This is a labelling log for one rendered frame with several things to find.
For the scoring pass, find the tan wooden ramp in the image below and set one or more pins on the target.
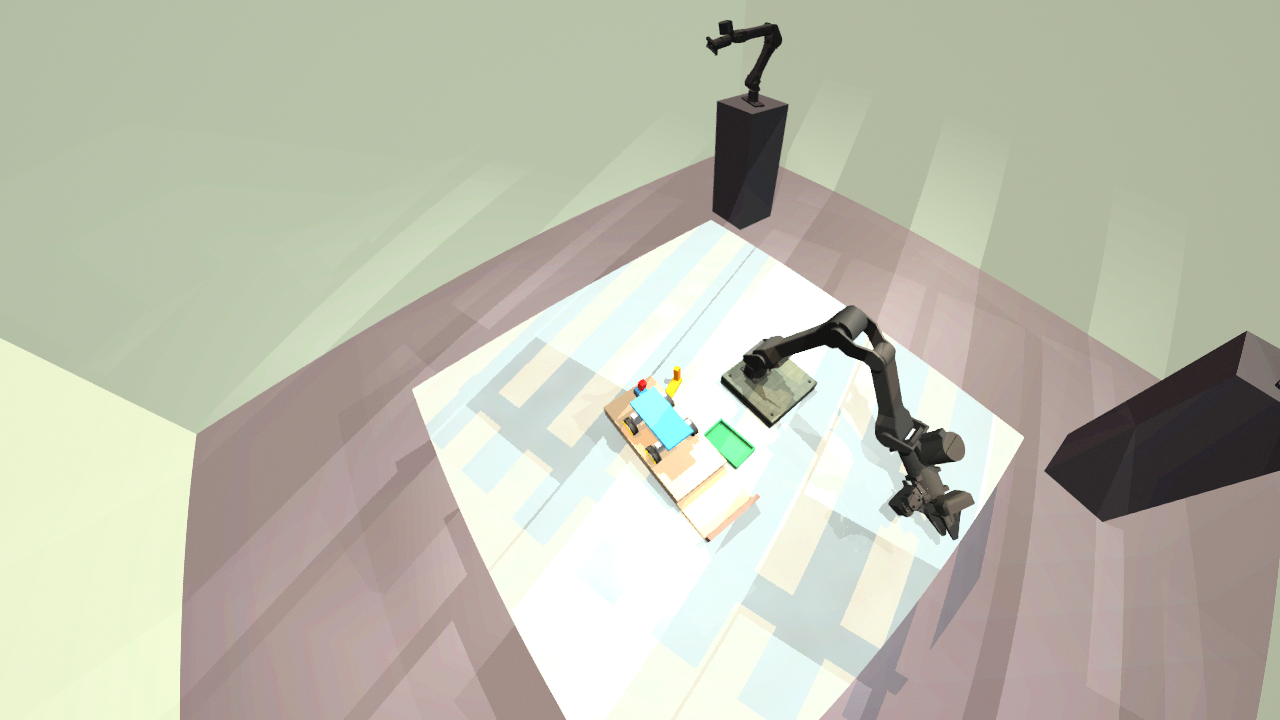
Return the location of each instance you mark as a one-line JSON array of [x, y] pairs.
[[693, 474]]

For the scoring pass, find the yellow wedge with orange handle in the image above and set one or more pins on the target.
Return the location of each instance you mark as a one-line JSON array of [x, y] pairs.
[[675, 382]]

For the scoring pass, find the green tray floor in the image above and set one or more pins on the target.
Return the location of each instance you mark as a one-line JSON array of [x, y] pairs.
[[728, 443]]

